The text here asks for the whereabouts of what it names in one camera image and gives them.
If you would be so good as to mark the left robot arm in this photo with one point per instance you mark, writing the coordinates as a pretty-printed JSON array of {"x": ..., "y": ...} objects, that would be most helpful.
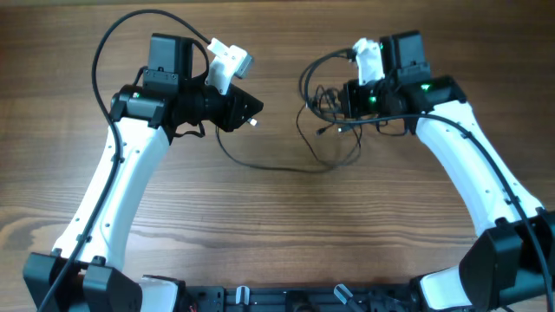
[{"x": 183, "y": 82}]

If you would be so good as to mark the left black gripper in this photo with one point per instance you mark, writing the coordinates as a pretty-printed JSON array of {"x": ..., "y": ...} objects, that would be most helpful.
[{"x": 232, "y": 116}]

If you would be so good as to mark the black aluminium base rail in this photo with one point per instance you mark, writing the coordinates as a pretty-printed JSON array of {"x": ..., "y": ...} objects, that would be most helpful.
[{"x": 386, "y": 298}]

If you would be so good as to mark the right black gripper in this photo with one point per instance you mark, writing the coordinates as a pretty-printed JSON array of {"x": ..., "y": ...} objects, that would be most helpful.
[{"x": 351, "y": 100}]

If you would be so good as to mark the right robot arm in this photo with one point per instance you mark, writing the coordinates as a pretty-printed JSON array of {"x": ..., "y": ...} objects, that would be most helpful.
[{"x": 512, "y": 259}]

